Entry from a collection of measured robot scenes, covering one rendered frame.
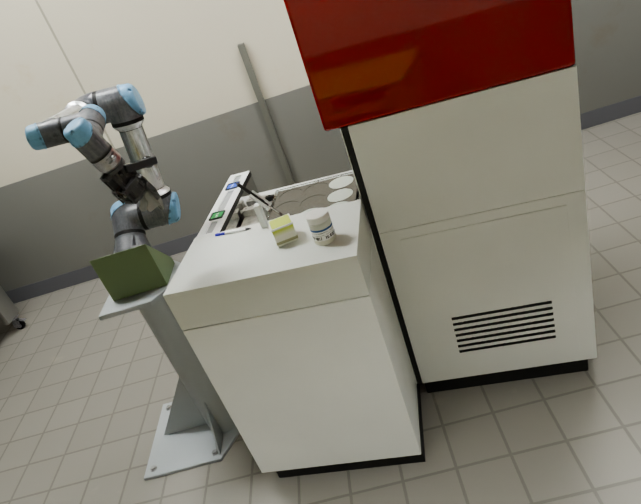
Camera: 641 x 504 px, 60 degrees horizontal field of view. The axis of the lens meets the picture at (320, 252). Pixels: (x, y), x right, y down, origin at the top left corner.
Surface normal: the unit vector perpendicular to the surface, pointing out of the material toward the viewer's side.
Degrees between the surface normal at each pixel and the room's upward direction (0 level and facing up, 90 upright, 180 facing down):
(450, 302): 90
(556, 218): 90
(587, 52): 90
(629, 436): 0
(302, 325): 90
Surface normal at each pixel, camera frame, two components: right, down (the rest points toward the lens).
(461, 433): -0.29, -0.82
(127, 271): 0.05, 0.50
